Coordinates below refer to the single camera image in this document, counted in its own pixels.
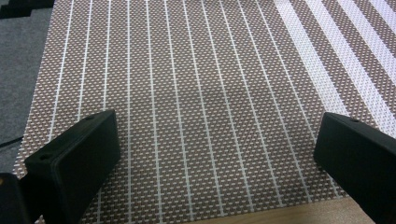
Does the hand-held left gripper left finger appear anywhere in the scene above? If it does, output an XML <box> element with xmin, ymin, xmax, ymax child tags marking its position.
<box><xmin>20</xmin><ymin>108</ymin><xmax>121</xmax><ymax>224</ymax></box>

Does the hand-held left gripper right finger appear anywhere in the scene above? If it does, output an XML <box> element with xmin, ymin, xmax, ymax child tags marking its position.
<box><xmin>313</xmin><ymin>112</ymin><xmax>396</xmax><ymax>224</ymax></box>

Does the grey felt mat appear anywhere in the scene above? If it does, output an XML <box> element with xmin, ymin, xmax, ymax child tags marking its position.
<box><xmin>0</xmin><ymin>7</ymin><xmax>54</xmax><ymax>174</ymax></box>

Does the brown woven striped placemat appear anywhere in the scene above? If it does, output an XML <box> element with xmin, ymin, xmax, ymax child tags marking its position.
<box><xmin>12</xmin><ymin>0</ymin><xmax>396</xmax><ymax>224</ymax></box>

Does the black foam block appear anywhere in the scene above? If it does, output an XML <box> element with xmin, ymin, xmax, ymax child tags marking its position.
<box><xmin>0</xmin><ymin>0</ymin><xmax>56</xmax><ymax>21</ymax></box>

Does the black cable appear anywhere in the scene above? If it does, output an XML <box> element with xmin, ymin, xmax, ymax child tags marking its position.
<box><xmin>0</xmin><ymin>135</ymin><xmax>24</xmax><ymax>148</ymax></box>

